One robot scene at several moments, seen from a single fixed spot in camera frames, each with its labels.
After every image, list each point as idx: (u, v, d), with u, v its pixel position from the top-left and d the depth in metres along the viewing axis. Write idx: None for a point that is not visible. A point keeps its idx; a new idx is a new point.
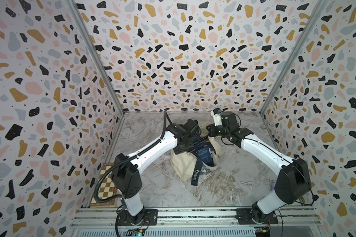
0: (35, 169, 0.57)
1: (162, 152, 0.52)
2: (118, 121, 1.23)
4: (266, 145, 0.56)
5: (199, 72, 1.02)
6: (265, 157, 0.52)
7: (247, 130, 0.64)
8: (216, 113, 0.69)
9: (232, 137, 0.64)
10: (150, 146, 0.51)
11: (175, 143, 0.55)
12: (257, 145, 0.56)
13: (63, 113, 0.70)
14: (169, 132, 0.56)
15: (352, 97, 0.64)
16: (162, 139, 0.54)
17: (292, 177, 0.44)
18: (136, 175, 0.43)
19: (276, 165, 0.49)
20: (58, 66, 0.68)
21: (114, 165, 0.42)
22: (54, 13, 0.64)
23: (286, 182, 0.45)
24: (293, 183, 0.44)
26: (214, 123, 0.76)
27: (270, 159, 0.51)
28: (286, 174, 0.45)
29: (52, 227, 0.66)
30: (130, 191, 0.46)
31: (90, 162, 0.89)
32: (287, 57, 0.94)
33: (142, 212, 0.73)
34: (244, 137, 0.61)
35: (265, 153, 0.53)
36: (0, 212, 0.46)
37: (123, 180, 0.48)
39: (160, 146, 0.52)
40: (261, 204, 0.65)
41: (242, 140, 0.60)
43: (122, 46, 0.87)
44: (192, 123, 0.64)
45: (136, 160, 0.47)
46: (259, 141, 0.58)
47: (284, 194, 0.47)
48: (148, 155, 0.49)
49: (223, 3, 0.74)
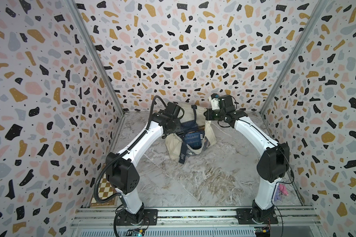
0: (35, 169, 0.57)
1: (151, 141, 0.53)
2: (118, 121, 1.23)
4: (257, 128, 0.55)
5: (199, 72, 1.02)
6: (253, 139, 0.57)
7: (242, 112, 0.66)
8: (214, 98, 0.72)
9: (227, 117, 0.67)
10: (139, 138, 0.52)
11: (161, 131, 0.56)
12: (248, 127, 0.60)
13: (63, 113, 0.70)
14: (154, 122, 0.57)
15: (352, 97, 0.64)
16: (149, 130, 0.54)
17: (273, 158, 0.49)
18: (132, 168, 0.44)
19: (261, 146, 0.54)
20: (58, 66, 0.68)
21: (108, 164, 0.46)
22: (54, 13, 0.64)
23: (266, 162, 0.51)
24: (272, 164, 0.49)
26: (212, 107, 0.79)
27: (257, 140, 0.55)
28: (268, 154, 0.50)
29: (52, 227, 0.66)
30: (130, 185, 0.47)
31: (90, 162, 0.89)
32: (288, 57, 0.94)
33: (141, 209, 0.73)
34: (239, 118, 0.63)
35: (254, 136, 0.57)
36: (0, 212, 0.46)
37: (121, 176, 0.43)
39: (148, 138, 0.52)
40: (258, 199, 0.67)
41: (236, 122, 0.63)
43: (122, 46, 0.87)
44: (172, 105, 0.64)
45: (127, 155, 0.47)
46: (251, 124, 0.61)
47: (263, 173, 0.54)
48: (138, 147, 0.50)
49: (223, 3, 0.74)
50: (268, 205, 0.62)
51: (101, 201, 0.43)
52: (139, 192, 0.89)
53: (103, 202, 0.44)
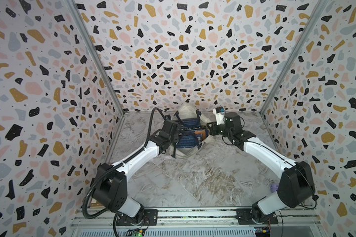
0: (35, 169, 0.57)
1: (147, 159, 0.54)
2: (118, 121, 1.23)
4: (268, 148, 0.55)
5: (199, 72, 1.02)
6: (267, 160, 0.53)
7: (249, 134, 0.63)
8: (219, 112, 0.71)
9: (234, 139, 0.64)
10: (135, 153, 0.53)
11: (158, 151, 0.58)
12: (259, 148, 0.56)
13: (63, 113, 0.69)
14: (151, 141, 0.59)
15: (352, 97, 0.64)
16: (146, 147, 0.56)
17: (294, 179, 0.44)
18: (123, 182, 0.42)
19: (277, 167, 0.49)
20: (58, 66, 0.68)
21: (101, 176, 0.44)
22: (54, 13, 0.64)
23: (289, 185, 0.44)
24: (295, 187, 0.44)
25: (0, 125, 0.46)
26: (217, 121, 0.75)
27: (272, 161, 0.51)
28: (288, 176, 0.44)
29: (52, 227, 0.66)
30: (116, 202, 0.43)
31: (90, 162, 0.89)
32: (287, 57, 0.94)
33: (142, 210, 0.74)
34: (247, 139, 0.61)
35: (267, 156, 0.53)
36: (0, 212, 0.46)
37: (110, 190, 0.46)
39: (144, 154, 0.53)
40: (261, 205, 0.65)
41: (244, 143, 0.61)
43: (122, 46, 0.87)
44: (168, 124, 0.64)
45: (121, 169, 0.46)
46: (262, 144, 0.58)
47: (286, 197, 0.47)
48: (134, 161, 0.50)
49: (223, 3, 0.74)
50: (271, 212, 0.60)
51: (87, 216, 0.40)
52: (139, 192, 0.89)
53: (90, 218, 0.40)
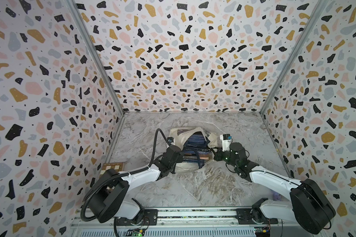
0: (35, 169, 0.57)
1: (149, 179, 0.57)
2: (118, 121, 1.23)
4: (272, 173, 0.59)
5: (199, 72, 1.02)
6: (275, 184, 0.53)
7: (254, 164, 0.66)
8: (226, 139, 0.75)
9: (241, 172, 0.66)
10: (140, 169, 0.56)
11: (157, 177, 0.61)
12: (265, 175, 0.58)
13: (63, 113, 0.69)
14: (154, 165, 0.63)
15: (352, 97, 0.64)
16: (150, 167, 0.60)
17: (305, 201, 0.43)
18: (124, 191, 0.43)
19: (286, 189, 0.49)
20: (58, 66, 0.68)
21: (106, 180, 0.46)
22: (54, 13, 0.64)
23: (301, 207, 0.43)
24: (310, 209, 0.43)
25: (0, 125, 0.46)
26: (223, 147, 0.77)
27: (279, 184, 0.51)
28: (297, 197, 0.44)
29: (52, 227, 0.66)
30: (109, 212, 0.42)
31: (90, 162, 0.89)
32: (288, 57, 0.94)
33: (142, 211, 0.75)
34: (251, 170, 0.63)
35: (274, 181, 0.53)
36: (0, 212, 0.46)
37: (108, 197, 0.46)
39: (148, 173, 0.56)
40: (264, 209, 0.64)
41: (250, 175, 0.63)
43: (122, 46, 0.87)
44: (170, 153, 0.67)
45: (126, 178, 0.48)
46: (266, 171, 0.60)
47: (306, 221, 0.43)
48: (138, 175, 0.52)
49: (223, 3, 0.74)
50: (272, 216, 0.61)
51: (81, 218, 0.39)
52: (139, 192, 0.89)
53: (84, 221, 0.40)
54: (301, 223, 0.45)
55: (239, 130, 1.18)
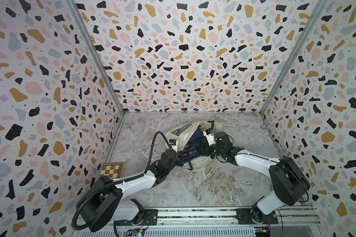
0: (35, 169, 0.57)
1: (141, 187, 0.55)
2: (118, 121, 1.23)
4: (255, 154, 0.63)
5: (199, 72, 1.02)
6: (257, 165, 0.56)
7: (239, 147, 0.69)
8: (209, 133, 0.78)
9: (226, 156, 0.70)
10: (135, 177, 0.55)
11: (153, 183, 0.60)
12: (248, 157, 0.61)
13: (63, 113, 0.70)
14: (150, 172, 0.62)
15: (352, 97, 0.64)
16: (145, 174, 0.59)
17: (282, 175, 0.47)
18: (116, 200, 0.42)
19: (266, 168, 0.52)
20: (59, 66, 0.68)
21: (98, 188, 0.45)
22: (54, 13, 0.64)
23: (279, 182, 0.47)
24: (287, 181, 0.46)
25: (0, 125, 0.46)
26: (209, 142, 0.81)
27: (260, 164, 0.55)
28: (275, 173, 0.47)
29: (52, 227, 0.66)
30: (101, 220, 0.41)
31: (91, 162, 0.89)
32: (287, 56, 0.94)
33: (142, 211, 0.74)
34: (237, 153, 0.68)
35: (255, 161, 0.57)
36: (0, 212, 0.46)
37: (101, 205, 0.45)
39: (144, 179, 0.56)
40: (261, 205, 0.65)
41: (235, 157, 0.66)
43: (122, 46, 0.87)
44: (166, 158, 0.63)
45: (119, 185, 0.47)
46: (249, 153, 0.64)
47: (285, 195, 0.47)
48: (132, 182, 0.51)
49: (223, 3, 0.74)
50: (270, 211, 0.61)
51: (73, 227, 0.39)
52: (139, 192, 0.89)
53: (76, 229, 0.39)
54: (280, 197, 0.49)
55: (239, 130, 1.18)
